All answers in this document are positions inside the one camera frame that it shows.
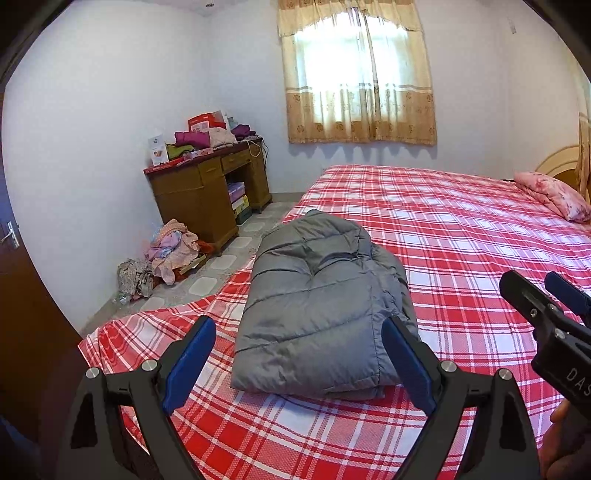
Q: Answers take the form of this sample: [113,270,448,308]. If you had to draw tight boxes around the grey puffer jacket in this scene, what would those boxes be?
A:
[230,210,419,400]

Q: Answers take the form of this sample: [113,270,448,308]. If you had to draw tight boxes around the pile of clothes on floor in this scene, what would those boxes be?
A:
[144,219,214,286]

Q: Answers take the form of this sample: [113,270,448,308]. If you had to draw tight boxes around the folded clothes on desk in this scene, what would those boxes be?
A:
[166,121,259,160]

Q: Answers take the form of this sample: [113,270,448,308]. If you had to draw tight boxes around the person's right hand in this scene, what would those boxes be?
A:
[539,399,590,480]

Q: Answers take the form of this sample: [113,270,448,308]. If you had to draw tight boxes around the pink floral pillow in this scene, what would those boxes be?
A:
[514,172,590,223]

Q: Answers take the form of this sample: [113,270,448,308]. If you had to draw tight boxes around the brown wooden door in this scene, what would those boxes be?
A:
[1,180,81,479]

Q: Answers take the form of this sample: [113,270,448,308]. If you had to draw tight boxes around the wooden headboard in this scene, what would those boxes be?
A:
[536,113,590,202]

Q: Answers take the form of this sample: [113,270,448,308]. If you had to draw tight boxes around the grey patterned cloth on floor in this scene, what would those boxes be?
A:
[116,259,154,305]

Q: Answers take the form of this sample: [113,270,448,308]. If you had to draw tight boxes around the brown wooden desk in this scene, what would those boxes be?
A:
[143,137,273,253]

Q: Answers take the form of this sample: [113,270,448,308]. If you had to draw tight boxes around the beige window curtain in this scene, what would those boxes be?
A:
[277,1,438,147]

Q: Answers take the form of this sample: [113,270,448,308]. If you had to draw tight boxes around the white card on desk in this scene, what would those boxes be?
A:
[147,135,169,166]

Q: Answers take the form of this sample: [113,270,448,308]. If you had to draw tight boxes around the red box on desk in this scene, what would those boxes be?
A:
[187,110,228,132]

